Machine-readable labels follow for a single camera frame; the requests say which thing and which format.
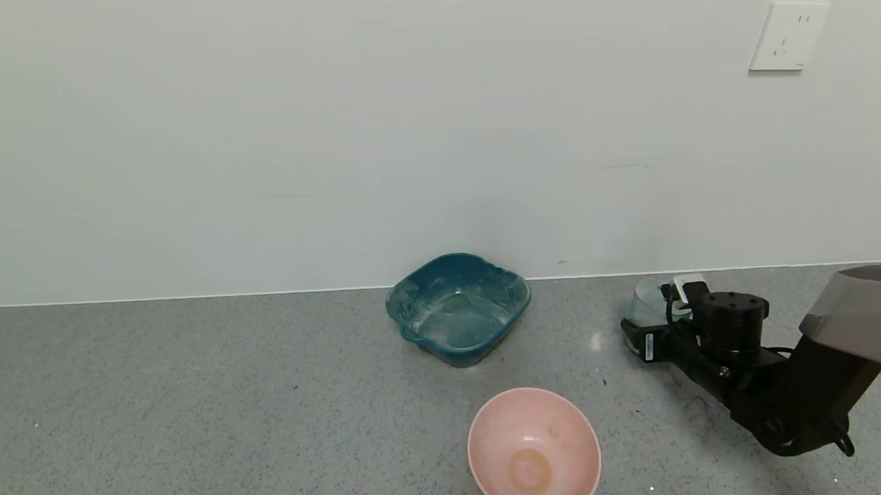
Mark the white wall socket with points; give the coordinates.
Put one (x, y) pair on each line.
(788, 35)

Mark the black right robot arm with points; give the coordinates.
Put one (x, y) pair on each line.
(811, 387)

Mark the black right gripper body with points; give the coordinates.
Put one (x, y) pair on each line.
(646, 345)

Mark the pink bowl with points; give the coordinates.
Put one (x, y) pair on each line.
(531, 452)

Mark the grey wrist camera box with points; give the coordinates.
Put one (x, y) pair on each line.
(689, 285)

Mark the clear ribbed plastic cup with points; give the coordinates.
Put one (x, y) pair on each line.
(647, 302)

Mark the teal plastic basin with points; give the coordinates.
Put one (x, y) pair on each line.
(459, 328)

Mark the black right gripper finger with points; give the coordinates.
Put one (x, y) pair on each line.
(636, 339)

